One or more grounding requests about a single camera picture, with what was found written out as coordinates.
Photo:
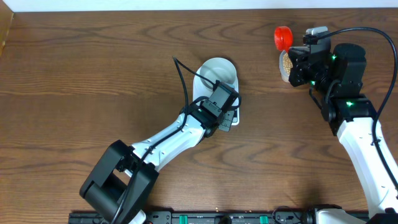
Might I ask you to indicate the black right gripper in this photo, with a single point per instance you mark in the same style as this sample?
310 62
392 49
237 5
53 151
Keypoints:
299 58

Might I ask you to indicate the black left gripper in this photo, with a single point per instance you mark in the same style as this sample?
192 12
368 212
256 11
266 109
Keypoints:
226 126

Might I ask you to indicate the red plastic measuring scoop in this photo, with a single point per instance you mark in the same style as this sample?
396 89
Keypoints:
283 38

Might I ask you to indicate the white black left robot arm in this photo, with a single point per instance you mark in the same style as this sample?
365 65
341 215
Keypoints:
121 181

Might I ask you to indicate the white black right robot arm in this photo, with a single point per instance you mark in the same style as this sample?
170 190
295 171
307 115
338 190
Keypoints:
337 75

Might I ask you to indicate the white digital kitchen scale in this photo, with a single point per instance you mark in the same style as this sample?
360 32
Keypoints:
202 88

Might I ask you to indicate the grey round bowl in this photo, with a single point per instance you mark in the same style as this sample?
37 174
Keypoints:
219 69

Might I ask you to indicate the clear plastic container of soybeans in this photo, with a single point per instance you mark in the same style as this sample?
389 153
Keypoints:
285 66

